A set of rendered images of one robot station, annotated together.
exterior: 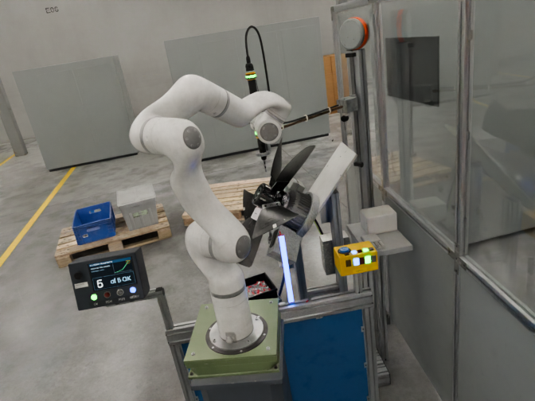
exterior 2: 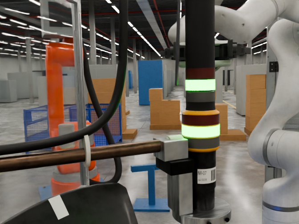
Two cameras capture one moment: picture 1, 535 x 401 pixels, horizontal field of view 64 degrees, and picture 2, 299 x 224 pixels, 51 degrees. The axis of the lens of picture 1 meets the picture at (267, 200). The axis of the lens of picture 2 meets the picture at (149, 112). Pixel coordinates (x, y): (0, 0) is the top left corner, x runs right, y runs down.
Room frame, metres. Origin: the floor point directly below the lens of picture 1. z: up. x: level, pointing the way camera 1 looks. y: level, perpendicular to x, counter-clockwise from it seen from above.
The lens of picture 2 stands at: (2.27, 0.02, 1.61)
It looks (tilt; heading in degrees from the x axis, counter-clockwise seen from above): 6 degrees down; 195
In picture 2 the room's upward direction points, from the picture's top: 1 degrees counter-clockwise
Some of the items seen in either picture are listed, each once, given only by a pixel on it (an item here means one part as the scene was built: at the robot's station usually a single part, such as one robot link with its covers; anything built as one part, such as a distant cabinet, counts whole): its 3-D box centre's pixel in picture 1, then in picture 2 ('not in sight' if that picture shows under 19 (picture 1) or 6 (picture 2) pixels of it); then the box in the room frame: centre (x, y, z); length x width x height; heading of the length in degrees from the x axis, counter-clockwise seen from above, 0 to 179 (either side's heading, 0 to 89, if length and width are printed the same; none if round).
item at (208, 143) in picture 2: not in sight; (200, 139); (1.90, -0.01, 1.53); 0.04 x 0.04 x 0.01
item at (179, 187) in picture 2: (263, 143); (193, 176); (1.91, -0.02, 1.49); 0.09 x 0.07 x 0.10; 128
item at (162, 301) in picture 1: (164, 309); not in sight; (1.51, 0.50, 0.96); 0.03 x 0.03 x 0.20; 3
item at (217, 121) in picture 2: not in sight; (200, 118); (1.90, -0.01, 1.56); 0.04 x 0.04 x 0.01
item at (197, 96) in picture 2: not in sight; (200, 96); (1.90, -0.01, 1.58); 0.03 x 0.03 x 0.01
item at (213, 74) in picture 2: not in sight; (200, 73); (1.90, -0.01, 1.61); 0.03 x 0.03 x 0.01
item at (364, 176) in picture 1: (365, 205); not in sight; (2.34, -0.58, 0.90); 0.08 x 0.06 x 1.80; 38
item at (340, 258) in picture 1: (355, 259); not in sight; (1.56, -0.33, 1.02); 0.16 x 0.10 x 0.11; 93
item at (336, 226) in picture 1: (341, 284); not in sight; (2.05, -0.34, 0.58); 0.09 x 0.05 x 1.15; 3
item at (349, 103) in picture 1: (348, 104); not in sight; (2.29, -0.51, 1.53); 0.10 x 0.07 x 0.09; 128
